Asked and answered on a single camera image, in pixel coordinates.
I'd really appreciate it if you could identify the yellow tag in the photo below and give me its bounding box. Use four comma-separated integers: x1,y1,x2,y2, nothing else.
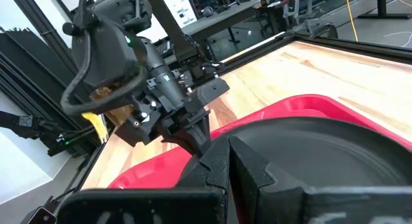
81,112,109,144

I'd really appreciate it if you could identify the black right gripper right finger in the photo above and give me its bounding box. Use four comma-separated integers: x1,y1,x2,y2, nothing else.
229,135,412,224

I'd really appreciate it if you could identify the black ribbed panel stack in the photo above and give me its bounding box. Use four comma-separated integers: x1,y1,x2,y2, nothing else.
0,26,100,135

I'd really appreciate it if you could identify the yellow floor cable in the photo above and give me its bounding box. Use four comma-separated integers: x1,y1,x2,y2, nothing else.
344,0,359,42

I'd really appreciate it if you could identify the small black device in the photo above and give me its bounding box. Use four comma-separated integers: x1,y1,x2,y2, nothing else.
19,194,59,224

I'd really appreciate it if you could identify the red plastic tray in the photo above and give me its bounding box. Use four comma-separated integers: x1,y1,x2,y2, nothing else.
108,94,412,190

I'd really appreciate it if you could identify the dark grey desk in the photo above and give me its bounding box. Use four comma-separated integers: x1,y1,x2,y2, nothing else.
182,0,262,44

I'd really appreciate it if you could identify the white wall board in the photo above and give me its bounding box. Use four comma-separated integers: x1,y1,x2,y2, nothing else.
160,0,198,28

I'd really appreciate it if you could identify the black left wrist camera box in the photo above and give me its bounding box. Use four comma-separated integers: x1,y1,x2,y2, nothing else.
183,77,231,114

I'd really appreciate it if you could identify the black round plate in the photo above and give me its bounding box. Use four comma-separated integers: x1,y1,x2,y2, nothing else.
209,116,412,189

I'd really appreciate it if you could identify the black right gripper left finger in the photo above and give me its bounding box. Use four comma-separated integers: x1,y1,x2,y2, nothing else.
57,135,231,224

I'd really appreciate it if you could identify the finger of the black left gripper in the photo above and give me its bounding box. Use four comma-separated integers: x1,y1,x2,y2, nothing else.
159,122,198,156
185,111,212,154

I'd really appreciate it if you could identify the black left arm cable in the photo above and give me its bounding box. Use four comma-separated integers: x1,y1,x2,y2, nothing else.
60,0,149,117

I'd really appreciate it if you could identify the black T-shaped floor stand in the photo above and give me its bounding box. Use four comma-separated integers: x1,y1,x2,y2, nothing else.
357,0,412,20

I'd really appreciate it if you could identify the thin white floor cable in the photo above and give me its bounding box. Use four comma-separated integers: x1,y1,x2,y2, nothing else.
382,30,412,48

